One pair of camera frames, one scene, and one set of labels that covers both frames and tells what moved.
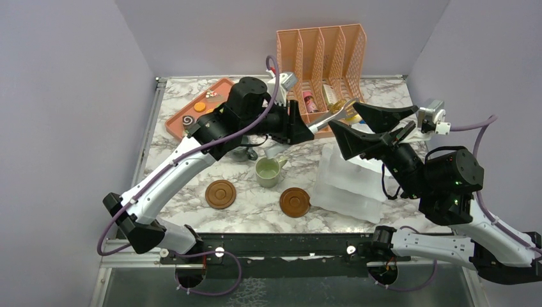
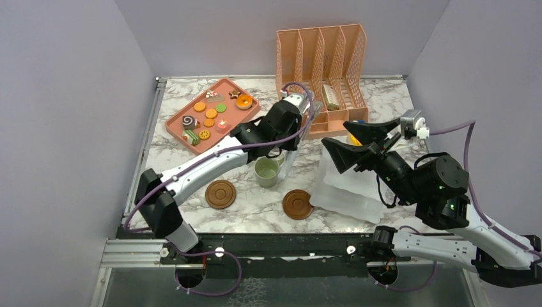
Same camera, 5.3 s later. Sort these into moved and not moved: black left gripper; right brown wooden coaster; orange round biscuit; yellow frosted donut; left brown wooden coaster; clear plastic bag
Moved: yellow frosted donut; black left gripper
Not moved: left brown wooden coaster; right brown wooden coaster; orange round biscuit; clear plastic bag
